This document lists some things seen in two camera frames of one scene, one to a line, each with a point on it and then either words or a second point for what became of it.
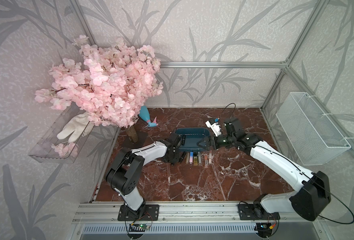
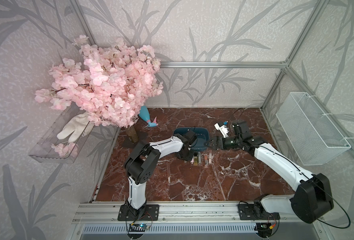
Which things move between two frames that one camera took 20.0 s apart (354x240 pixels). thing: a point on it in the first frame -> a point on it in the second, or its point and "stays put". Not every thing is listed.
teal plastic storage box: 193,135 stays put
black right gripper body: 225,141 stays put
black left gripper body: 174,157 -> 187,156
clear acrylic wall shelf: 60,141 stays put
